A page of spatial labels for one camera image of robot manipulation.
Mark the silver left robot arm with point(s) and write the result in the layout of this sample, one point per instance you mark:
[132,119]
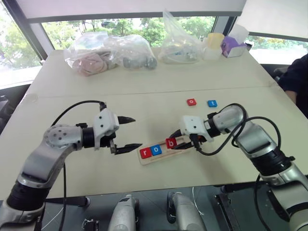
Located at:
[45,154]

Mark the silver robot leg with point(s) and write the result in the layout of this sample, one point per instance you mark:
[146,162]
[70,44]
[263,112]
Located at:
[184,213]
[124,214]

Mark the red letter block b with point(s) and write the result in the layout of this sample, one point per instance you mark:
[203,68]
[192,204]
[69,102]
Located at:
[171,143]

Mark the blue letter block o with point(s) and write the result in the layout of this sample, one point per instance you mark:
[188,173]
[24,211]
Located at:
[156,150]

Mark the person in dark clothing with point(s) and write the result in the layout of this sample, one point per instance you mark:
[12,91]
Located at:
[294,77]

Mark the purple tissue box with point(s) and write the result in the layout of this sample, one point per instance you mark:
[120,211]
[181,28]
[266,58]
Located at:
[232,47]

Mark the clear bag with pink items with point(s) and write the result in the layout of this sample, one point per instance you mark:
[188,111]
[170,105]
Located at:
[89,61]

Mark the red letter block o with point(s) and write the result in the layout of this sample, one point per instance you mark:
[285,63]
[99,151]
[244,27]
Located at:
[191,102]

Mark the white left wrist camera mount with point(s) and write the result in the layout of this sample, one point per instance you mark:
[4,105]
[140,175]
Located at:
[106,122]

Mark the blue letter block t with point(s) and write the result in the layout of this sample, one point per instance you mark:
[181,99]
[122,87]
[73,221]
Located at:
[212,103]

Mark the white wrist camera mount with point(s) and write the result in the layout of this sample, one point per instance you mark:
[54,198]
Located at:
[192,125]
[106,122]

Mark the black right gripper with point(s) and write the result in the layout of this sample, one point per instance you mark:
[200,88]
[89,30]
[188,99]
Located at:
[197,139]

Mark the yellow and white cup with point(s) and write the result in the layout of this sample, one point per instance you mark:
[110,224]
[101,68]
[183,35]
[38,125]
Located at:
[214,45]

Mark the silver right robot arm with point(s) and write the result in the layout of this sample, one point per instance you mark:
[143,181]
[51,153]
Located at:
[260,144]

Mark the wooden letter tray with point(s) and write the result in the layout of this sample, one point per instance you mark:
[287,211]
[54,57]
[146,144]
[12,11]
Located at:
[163,157]

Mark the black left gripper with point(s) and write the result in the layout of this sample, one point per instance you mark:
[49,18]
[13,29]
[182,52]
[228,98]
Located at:
[107,140]

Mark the tall clear plastic bag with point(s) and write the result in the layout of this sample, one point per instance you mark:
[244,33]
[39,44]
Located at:
[179,48]

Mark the clear bag with grey items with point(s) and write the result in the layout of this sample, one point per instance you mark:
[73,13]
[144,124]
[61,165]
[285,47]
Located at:
[137,55]

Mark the black table frame bracket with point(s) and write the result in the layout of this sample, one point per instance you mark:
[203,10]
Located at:
[225,211]

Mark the red letter block r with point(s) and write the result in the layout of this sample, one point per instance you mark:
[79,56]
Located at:
[145,153]

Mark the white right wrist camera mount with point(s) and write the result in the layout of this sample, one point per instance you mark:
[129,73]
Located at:
[192,125]

